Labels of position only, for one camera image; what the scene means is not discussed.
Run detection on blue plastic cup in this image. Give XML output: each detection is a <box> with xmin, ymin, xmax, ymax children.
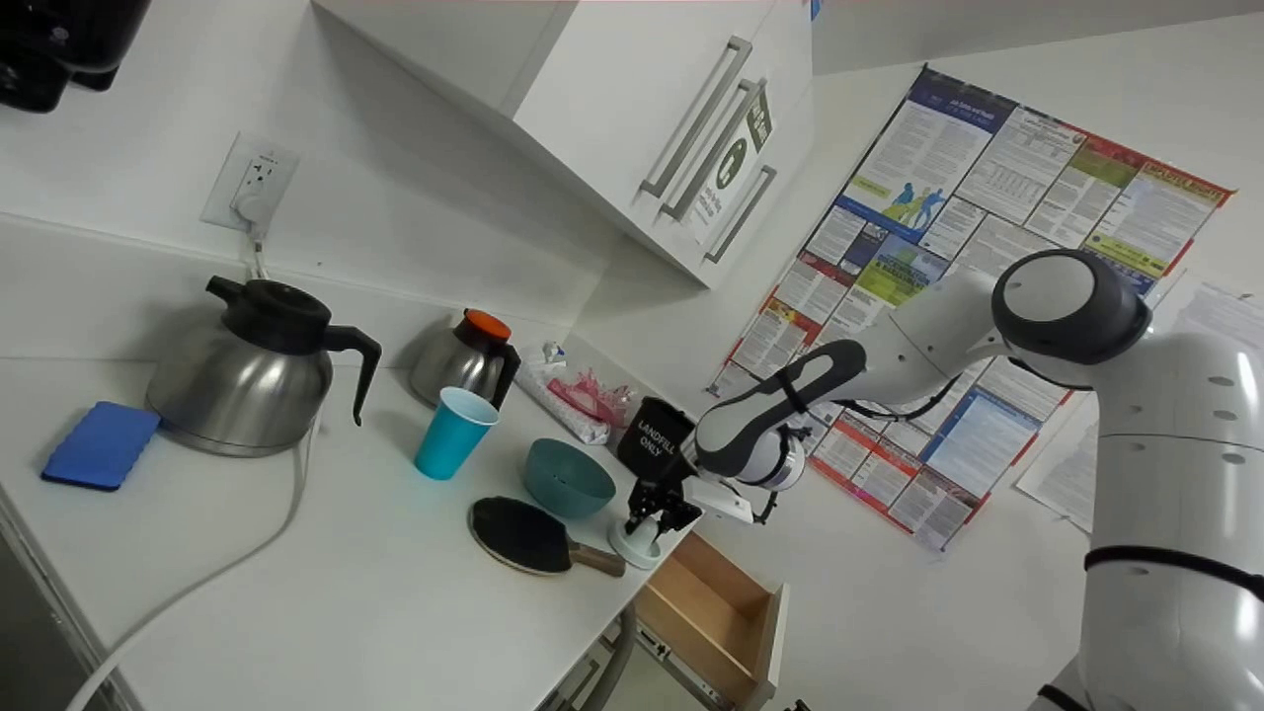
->
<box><xmin>410</xmin><ymin>383</ymin><xmax>502</xmax><ymax>486</ymax></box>

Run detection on wooden drawer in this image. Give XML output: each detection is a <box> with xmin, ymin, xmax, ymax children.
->
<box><xmin>627</xmin><ymin>528</ymin><xmax>789</xmax><ymax>711</ymax></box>

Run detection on steel carafe black lid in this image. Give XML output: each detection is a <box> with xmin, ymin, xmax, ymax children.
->
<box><xmin>141</xmin><ymin>271</ymin><xmax>389</xmax><ymax>462</ymax></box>

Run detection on steel carafe orange lid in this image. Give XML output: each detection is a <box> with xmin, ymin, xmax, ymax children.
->
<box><xmin>397</xmin><ymin>305</ymin><xmax>524</xmax><ymax>413</ymax></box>

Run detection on straight metal cabinet handle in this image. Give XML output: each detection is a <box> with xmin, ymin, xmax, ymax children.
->
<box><xmin>638</xmin><ymin>33</ymin><xmax>757</xmax><ymax>201</ymax></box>
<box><xmin>699</xmin><ymin>162</ymin><xmax>784</xmax><ymax>267</ymax></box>
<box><xmin>655</xmin><ymin>75</ymin><xmax>774</xmax><ymax>226</ymax></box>

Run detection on black ping pong paddle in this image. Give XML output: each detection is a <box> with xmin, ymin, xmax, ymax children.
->
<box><xmin>466</xmin><ymin>493</ymin><xmax>634</xmax><ymax>582</ymax></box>

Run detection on blue sponge pad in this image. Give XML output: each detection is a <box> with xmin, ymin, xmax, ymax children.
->
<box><xmin>37</xmin><ymin>400</ymin><xmax>166</xmax><ymax>497</ymax></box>

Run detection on green cabinet sticker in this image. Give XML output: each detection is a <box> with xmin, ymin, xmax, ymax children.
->
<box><xmin>706</xmin><ymin>110</ymin><xmax>777</xmax><ymax>205</ymax></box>

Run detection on white wall power outlet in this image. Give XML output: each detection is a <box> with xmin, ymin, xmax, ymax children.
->
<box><xmin>198</xmin><ymin>127</ymin><xmax>306</xmax><ymax>246</ymax></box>

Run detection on white power cable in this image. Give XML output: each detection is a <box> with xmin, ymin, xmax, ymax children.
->
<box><xmin>60</xmin><ymin>192</ymin><xmax>323</xmax><ymax>711</ymax></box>

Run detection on white paper sheet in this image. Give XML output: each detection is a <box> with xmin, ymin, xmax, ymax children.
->
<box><xmin>1010</xmin><ymin>392</ymin><xmax>1106</xmax><ymax>536</ymax></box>

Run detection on white wall cabinet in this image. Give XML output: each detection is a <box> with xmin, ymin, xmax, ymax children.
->
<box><xmin>308</xmin><ymin>0</ymin><xmax>821</xmax><ymax>293</ymax></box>

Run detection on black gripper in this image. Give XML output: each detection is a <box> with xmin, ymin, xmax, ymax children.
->
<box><xmin>614</xmin><ymin>396</ymin><xmax>705</xmax><ymax>536</ymax></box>

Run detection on clear bag pink contents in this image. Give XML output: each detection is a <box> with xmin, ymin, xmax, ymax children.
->
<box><xmin>516</xmin><ymin>339</ymin><xmax>645</xmax><ymax>445</ymax></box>

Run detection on colourful wall poster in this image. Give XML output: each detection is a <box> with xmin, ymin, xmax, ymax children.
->
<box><xmin>706</xmin><ymin>62</ymin><xmax>1242</xmax><ymax>557</ymax></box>

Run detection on teal bowl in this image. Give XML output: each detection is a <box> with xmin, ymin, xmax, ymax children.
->
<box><xmin>516</xmin><ymin>436</ymin><xmax>622</xmax><ymax>524</ymax></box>

